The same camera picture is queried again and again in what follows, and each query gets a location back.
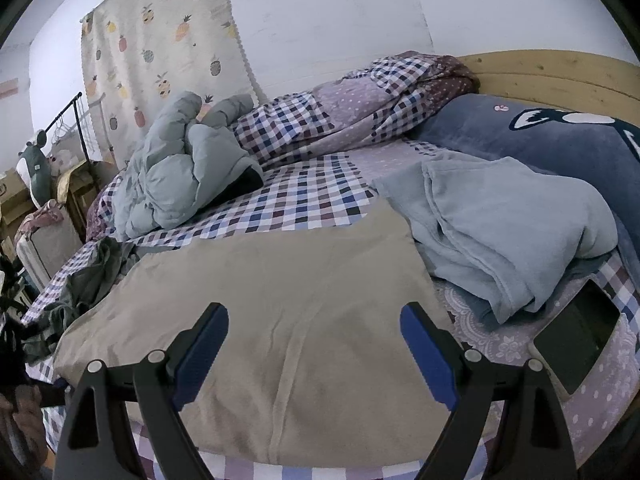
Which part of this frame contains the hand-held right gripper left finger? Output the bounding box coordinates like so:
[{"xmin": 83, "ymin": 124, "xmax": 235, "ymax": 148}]
[{"xmin": 52, "ymin": 302, "xmax": 230, "ymax": 480}]

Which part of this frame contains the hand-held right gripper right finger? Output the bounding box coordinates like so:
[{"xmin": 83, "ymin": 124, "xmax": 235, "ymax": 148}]
[{"xmin": 400, "ymin": 301, "xmax": 576, "ymax": 480}]

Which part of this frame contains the beige garment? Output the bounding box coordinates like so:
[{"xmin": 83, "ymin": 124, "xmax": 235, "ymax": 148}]
[{"xmin": 52, "ymin": 197, "xmax": 456, "ymax": 466}]

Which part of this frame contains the light blue garment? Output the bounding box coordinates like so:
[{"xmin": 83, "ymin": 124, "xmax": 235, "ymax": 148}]
[{"xmin": 372, "ymin": 152, "xmax": 621, "ymax": 326}]

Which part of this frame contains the black clothes rack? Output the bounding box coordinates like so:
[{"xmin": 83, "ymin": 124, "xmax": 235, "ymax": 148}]
[{"xmin": 45, "ymin": 92, "xmax": 118, "ymax": 181}]

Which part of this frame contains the grey green garment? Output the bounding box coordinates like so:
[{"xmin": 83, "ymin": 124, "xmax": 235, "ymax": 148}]
[{"xmin": 22, "ymin": 237, "xmax": 141, "ymax": 366}]

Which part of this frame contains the black smartphone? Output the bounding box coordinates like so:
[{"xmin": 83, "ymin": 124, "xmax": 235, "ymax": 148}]
[{"xmin": 532, "ymin": 280, "xmax": 623, "ymax": 396}]

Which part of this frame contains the light blue puffer jacket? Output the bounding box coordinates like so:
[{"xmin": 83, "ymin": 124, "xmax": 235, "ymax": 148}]
[{"xmin": 111, "ymin": 91, "xmax": 265, "ymax": 241}]

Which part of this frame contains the dark clutter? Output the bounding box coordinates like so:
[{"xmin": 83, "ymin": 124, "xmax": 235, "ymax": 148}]
[{"xmin": 0, "ymin": 255, "xmax": 68, "ymax": 406}]

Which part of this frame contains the checkered bed sheet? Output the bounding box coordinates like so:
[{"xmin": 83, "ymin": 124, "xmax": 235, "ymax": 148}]
[{"xmin": 20, "ymin": 140, "xmax": 640, "ymax": 480}]

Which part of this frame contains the wooden nightstand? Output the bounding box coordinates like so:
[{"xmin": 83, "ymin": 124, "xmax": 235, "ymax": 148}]
[{"xmin": 57, "ymin": 160, "xmax": 101, "ymax": 241}]

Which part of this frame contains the pink cloth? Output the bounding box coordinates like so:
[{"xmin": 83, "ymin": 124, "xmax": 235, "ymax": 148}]
[{"xmin": 17, "ymin": 200, "xmax": 66, "ymax": 233}]

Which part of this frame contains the blue cartoon plush pillow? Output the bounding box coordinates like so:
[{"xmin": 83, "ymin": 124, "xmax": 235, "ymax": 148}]
[{"xmin": 410, "ymin": 92, "xmax": 640, "ymax": 306}]

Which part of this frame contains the green plush toy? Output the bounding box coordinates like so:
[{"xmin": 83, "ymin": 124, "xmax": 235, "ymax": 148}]
[{"xmin": 15, "ymin": 130, "xmax": 53, "ymax": 206}]

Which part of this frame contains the cardboard box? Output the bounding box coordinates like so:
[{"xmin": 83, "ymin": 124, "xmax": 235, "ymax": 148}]
[{"xmin": 0, "ymin": 167, "xmax": 31, "ymax": 241}]

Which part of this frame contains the checkered patchwork quilt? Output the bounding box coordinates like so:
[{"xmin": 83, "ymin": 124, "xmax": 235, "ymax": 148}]
[{"xmin": 85, "ymin": 51, "xmax": 481, "ymax": 241}]

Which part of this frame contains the wooden bed headboard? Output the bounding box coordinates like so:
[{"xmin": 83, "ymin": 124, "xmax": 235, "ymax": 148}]
[{"xmin": 457, "ymin": 50, "xmax": 640, "ymax": 126}]

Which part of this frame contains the pineapple print curtain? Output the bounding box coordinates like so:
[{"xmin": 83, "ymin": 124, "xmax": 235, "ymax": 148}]
[{"xmin": 80, "ymin": 0, "xmax": 268, "ymax": 166}]

